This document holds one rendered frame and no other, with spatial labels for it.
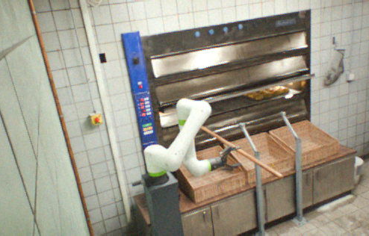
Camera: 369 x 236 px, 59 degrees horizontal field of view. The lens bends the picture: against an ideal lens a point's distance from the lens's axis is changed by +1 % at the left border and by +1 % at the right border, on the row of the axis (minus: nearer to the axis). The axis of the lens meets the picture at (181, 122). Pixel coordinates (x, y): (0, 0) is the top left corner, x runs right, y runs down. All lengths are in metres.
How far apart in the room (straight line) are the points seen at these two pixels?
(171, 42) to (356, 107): 2.67
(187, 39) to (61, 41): 1.13
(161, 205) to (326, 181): 2.18
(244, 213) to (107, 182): 1.37
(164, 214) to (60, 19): 1.75
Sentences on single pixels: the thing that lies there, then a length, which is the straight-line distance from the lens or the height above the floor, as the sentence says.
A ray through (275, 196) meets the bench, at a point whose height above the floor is 0.38.
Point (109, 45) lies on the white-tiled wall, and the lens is 2.97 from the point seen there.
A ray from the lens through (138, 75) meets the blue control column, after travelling 3.02.
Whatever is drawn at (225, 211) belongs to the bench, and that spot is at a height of 0.41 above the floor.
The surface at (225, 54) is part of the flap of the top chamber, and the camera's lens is 3.39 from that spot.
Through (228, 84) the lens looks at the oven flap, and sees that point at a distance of 3.43.
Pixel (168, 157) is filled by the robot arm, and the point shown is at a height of 1.43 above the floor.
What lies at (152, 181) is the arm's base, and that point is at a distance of 2.21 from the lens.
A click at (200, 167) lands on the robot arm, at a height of 1.22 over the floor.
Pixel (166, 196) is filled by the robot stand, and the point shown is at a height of 1.11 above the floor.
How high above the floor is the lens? 2.27
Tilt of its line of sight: 19 degrees down
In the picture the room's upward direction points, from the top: 8 degrees counter-clockwise
